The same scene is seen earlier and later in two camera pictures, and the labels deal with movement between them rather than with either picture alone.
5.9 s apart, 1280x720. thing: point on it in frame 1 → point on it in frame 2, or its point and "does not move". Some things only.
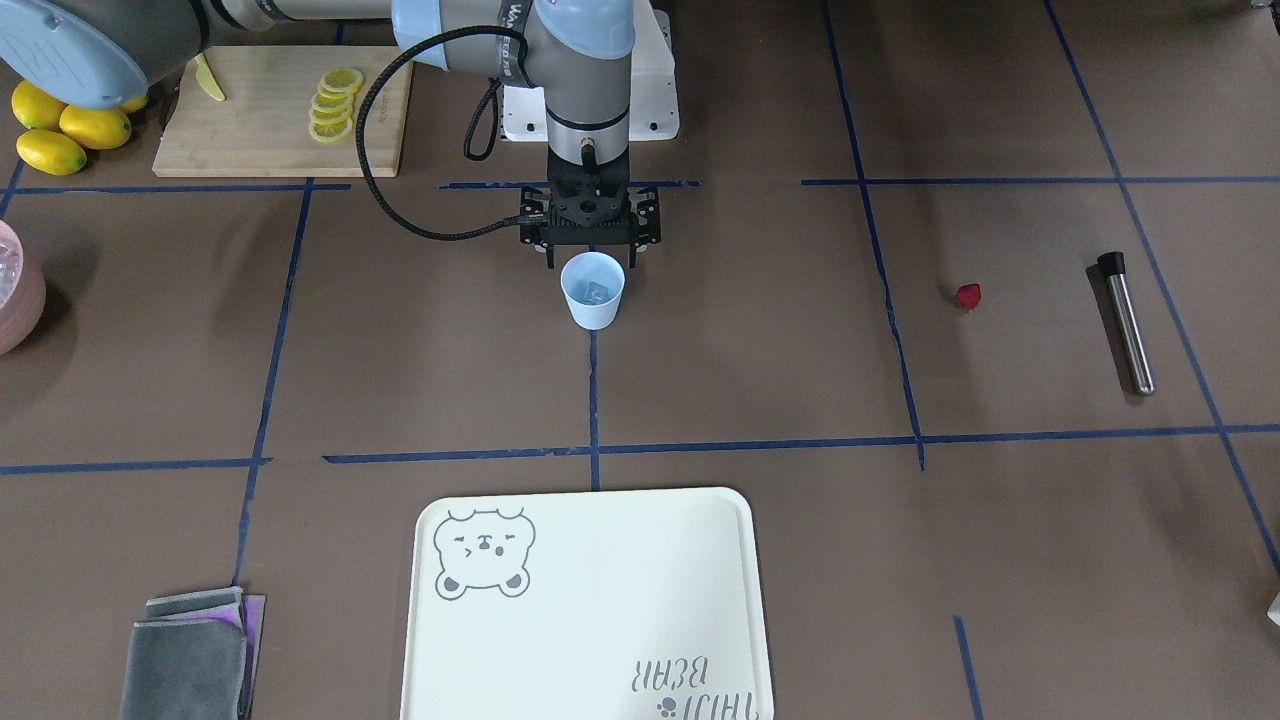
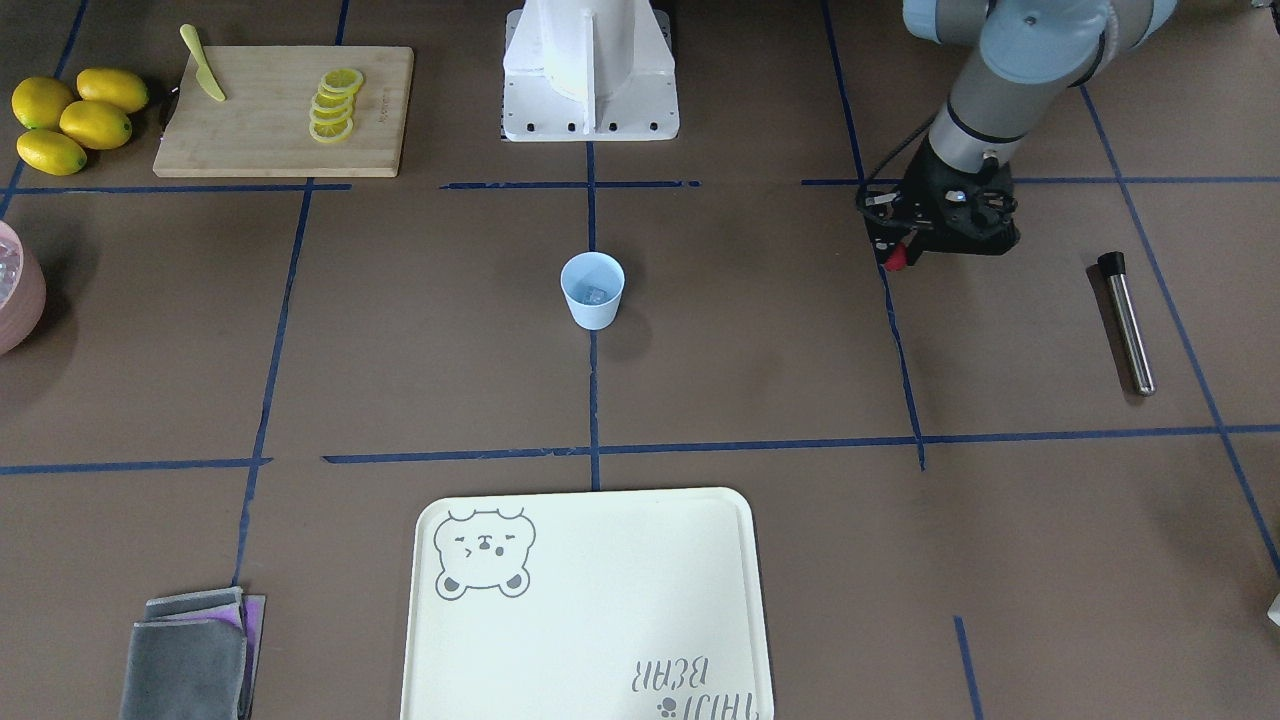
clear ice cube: [596, 293] does not move
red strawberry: [969, 294] → [896, 261]
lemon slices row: [331, 112] does not move
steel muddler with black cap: [1112, 263] does not move
